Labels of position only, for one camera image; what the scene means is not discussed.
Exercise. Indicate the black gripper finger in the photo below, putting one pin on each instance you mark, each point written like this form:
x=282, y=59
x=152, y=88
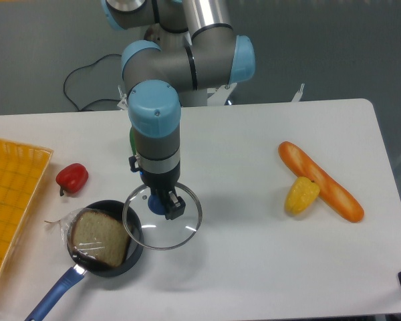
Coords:
x=161, y=200
x=174, y=205

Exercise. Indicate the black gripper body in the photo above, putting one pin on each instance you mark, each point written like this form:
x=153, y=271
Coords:
x=160, y=175

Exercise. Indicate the glass lid with blue knob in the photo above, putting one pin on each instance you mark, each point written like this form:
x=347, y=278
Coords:
x=149, y=227

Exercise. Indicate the green object behind arm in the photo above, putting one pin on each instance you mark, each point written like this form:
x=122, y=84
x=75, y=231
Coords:
x=132, y=141

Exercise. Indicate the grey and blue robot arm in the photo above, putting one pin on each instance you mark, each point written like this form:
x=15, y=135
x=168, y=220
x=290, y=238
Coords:
x=210, y=55

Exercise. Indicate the wrapped bread slice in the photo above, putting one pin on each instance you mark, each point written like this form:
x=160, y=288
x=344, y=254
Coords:
x=93, y=238

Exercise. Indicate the red bell pepper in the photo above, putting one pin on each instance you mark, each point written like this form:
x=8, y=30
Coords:
x=72, y=179

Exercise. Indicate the yellow bell pepper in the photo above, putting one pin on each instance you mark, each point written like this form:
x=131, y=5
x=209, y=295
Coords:
x=301, y=195

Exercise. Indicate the yellow wicker basket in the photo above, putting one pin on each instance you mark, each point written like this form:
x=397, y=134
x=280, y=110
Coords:
x=22, y=167

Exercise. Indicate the orange baguette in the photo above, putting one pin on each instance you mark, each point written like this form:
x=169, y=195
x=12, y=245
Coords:
x=331, y=192

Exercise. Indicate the white table bracket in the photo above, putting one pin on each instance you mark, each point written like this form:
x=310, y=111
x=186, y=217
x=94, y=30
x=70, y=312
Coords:
x=299, y=94

